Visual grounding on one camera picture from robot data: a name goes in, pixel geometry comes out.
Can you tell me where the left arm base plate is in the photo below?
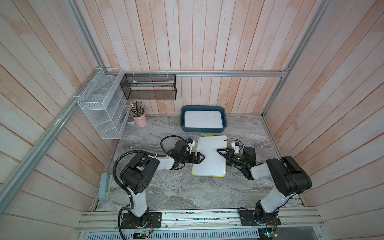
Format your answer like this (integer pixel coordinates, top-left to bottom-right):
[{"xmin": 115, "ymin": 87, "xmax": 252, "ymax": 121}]
[{"xmin": 120, "ymin": 212, "xmax": 162, "ymax": 229}]

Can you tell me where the white wire mesh shelf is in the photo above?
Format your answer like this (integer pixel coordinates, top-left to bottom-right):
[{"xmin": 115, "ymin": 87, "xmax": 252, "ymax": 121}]
[{"xmin": 78, "ymin": 68, "xmax": 129, "ymax": 140}]

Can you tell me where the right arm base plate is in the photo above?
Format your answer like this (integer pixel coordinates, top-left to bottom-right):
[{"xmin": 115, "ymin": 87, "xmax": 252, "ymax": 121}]
[{"xmin": 238, "ymin": 208, "xmax": 281, "ymax": 226}]

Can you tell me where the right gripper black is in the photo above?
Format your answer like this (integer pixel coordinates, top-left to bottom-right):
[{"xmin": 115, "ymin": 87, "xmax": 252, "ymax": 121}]
[{"xmin": 217, "ymin": 148, "xmax": 247, "ymax": 169}]

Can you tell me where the yellow whiteboard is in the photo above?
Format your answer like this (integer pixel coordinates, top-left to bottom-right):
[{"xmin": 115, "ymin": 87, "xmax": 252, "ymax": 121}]
[{"xmin": 192, "ymin": 135, "xmax": 228, "ymax": 178}]

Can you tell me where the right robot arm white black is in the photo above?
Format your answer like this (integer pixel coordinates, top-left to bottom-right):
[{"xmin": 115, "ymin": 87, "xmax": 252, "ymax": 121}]
[{"xmin": 217, "ymin": 147, "xmax": 312, "ymax": 225}]

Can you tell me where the pink pencil cup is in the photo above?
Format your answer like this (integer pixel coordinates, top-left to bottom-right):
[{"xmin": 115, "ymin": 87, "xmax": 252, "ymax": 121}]
[{"xmin": 130, "ymin": 101, "xmax": 148, "ymax": 128}]

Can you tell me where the black mesh wall basket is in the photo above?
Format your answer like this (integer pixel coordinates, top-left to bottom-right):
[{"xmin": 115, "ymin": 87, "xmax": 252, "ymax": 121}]
[{"xmin": 120, "ymin": 73, "xmax": 177, "ymax": 101}]

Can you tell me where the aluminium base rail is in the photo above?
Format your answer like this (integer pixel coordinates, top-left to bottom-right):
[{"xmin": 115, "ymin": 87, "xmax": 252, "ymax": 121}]
[{"xmin": 76, "ymin": 207, "xmax": 325, "ymax": 233}]

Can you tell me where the teal plastic storage box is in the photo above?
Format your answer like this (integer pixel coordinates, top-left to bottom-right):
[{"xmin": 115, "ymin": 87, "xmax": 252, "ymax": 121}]
[{"xmin": 180, "ymin": 105, "xmax": 228, "ymax": 133}]

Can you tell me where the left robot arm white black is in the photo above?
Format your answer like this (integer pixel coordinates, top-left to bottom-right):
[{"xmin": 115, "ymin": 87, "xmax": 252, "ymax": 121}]
[{"xmin": 113, "ymin": 139, "xmax": 206, "ymax": 218}]

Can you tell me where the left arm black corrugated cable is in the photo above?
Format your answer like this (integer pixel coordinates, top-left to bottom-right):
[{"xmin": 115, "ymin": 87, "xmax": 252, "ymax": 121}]
[{"xmin": 112, "ymin": 134, "xmax": 187, "ymax": 240}]

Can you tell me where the blue whiteboard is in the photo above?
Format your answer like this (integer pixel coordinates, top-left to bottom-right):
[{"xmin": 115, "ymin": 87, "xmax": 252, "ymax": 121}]
[{"xmin": 183, "ymin": 111, "xmax": 224, "ymax": 129}]

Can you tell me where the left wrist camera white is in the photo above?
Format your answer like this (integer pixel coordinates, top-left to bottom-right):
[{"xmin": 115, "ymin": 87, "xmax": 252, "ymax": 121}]
[{"xmin": 186, "ymin": 139, "xmax": 196, "ymax": 154}]

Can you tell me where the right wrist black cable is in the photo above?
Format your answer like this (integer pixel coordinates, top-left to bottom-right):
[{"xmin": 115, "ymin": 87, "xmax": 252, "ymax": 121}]
[{"xmin": 223, "ymin": 137, "xmax": 246, "ymax": 148}]

